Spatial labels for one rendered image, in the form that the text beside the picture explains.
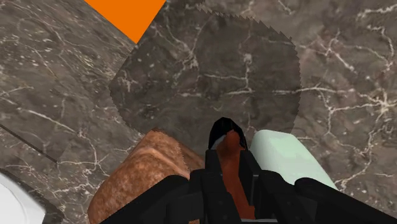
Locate brown tool with black tip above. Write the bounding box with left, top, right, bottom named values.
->
left=207, top=116, right=256, bottom=220

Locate white round object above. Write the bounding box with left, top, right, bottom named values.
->
left=0, top=171, right=46, bottom=224

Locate brown bread loaf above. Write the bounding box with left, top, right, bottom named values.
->
left=87, top=128, right=205, bottom=224

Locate pale green cylinder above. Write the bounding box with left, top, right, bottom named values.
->
left=249, top=129, right=339, bottom=192

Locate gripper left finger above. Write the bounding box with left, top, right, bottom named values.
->
left=99, top=148, right=242, bottom=224

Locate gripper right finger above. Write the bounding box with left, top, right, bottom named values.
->
left=239, top=150, right=397, bottom=224

